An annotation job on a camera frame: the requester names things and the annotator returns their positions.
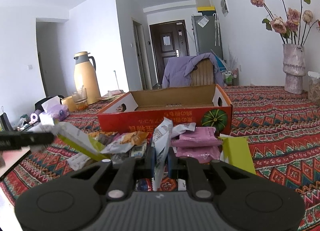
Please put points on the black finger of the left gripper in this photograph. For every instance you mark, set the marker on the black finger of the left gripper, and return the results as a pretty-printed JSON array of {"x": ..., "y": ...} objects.
[{"x": 16, "y": 140}]

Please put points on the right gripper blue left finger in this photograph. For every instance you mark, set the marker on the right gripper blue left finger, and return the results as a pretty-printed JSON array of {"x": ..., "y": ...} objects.
[{"x": 150, "y": 159}]

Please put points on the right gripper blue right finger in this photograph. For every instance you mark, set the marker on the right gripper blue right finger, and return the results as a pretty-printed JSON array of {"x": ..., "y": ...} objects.
[{"x": 172, "y": 163}]

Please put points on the white snack packet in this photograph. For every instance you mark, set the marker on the white snack packet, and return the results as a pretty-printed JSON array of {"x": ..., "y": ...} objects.
[{"x": 161, "y": 141}]

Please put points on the lime green snack box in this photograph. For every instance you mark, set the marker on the lime green snack box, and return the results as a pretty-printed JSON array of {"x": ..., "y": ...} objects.
[{"x": 235, "y": 151}]

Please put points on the long green white packet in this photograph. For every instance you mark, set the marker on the long green white packet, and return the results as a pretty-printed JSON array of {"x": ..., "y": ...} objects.
[{"x": 79, "y": 140}]

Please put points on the lower pink snack packet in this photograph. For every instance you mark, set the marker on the lower pink snack packet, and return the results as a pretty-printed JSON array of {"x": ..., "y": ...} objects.
[{"x": 202, "y": 154}]

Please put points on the pink snack packet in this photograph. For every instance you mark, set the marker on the pink snack packet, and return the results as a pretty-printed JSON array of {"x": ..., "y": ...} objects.
[
  {"x": 202, "y": 154},
  {"x": 201, "y": 137}
]

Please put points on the orange chip packet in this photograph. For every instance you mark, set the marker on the orange chip packet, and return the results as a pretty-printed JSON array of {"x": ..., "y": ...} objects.
[{"x": 134, "y": 138}]

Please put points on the upper pink snack packet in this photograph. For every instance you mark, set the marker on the upper pink snack packet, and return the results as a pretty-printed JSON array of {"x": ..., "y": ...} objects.
[{"x": 201, "y": 137}]

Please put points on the purple tissue pack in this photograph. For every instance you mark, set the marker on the purple tissue pack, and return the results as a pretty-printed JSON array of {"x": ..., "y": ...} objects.
[{"x": 53, "y": 111}]

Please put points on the orange cardboard box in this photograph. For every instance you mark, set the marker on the orange cardboard box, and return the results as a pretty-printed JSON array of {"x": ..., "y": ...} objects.
[{"x": 143, "y": 111}]

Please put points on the yellow round container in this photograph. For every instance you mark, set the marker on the yellow round container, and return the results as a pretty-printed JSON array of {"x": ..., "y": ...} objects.
[{"x": 68, "y": 101}]

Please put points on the glass cup with tea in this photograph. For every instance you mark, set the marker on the glass cup with tea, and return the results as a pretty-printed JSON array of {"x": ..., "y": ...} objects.
[{"x": 80, "y": 99}]

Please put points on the red packets on table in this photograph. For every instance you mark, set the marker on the red packets on table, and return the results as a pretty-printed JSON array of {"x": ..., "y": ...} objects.
[{"x": 111, "y": 94}]

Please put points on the purple jacket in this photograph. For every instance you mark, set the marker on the purple jacket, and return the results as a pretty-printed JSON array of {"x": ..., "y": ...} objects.
[{"x": 178, "y": 69}]

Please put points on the wooden chair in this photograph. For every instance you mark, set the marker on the wooden chair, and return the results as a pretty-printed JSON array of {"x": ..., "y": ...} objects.
[{"x": 203, "y": 73}]

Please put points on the yellow thermos jug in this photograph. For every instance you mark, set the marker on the yellow thermos jug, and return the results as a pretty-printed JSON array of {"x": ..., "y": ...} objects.
[{"x": 85, "y": 76}]

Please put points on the patterned red tablecloth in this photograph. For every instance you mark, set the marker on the patterned red tablecloth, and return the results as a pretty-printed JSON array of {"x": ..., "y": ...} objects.
[{"x": 282, "y": 131}]

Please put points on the dark brown door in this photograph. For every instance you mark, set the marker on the dark brown door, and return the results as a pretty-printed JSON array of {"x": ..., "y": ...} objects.
[{"x": 169, "y": 40}]

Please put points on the grey refrigerator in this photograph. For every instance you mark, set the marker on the grey refrigerator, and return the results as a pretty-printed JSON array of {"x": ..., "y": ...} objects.
[{"x": 207, "y": 34}]

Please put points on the pink ceramic vase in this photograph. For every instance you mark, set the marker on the pink ceramic vase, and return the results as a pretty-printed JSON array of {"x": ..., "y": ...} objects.
[{"x": 294, "y": 68}]

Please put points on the glass jar with white lid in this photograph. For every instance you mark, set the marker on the glass jar with white lid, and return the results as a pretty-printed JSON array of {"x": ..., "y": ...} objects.
[{"x": 314, "y": 87}]

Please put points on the yellow box on refrigerator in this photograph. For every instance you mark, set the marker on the yellow box on refrigerator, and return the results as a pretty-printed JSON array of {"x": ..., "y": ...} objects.
[{"x": 205, "y": 8}]

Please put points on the dried pink roses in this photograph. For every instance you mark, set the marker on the dried pink roses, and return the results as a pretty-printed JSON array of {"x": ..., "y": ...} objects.
[{"x": 294, "y": 27}]

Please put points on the wall electrical panel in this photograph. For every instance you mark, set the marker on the wall electrical panel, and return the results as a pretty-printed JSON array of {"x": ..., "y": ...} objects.
[{"x": 224, "y": 7}]

